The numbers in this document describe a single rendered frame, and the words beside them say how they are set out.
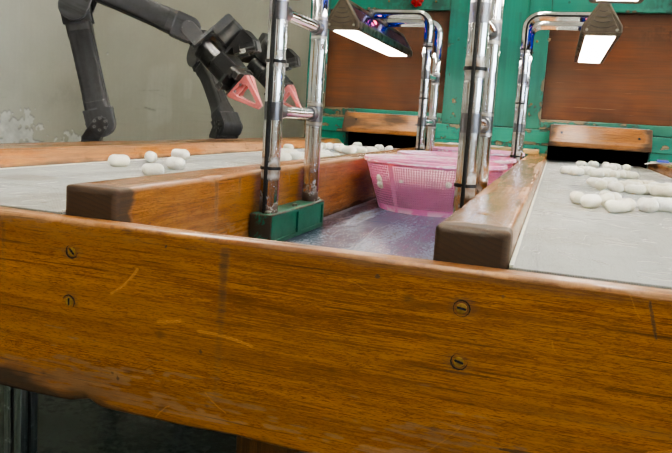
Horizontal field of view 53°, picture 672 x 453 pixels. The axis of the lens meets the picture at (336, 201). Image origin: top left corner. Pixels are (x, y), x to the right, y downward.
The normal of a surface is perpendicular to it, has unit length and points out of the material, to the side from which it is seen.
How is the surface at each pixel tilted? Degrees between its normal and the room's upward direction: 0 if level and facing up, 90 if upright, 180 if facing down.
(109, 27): 90
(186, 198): 90
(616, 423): 90
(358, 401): 90
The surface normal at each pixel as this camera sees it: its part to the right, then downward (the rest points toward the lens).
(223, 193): 0.95, 0.10
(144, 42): -0.36, 0.09
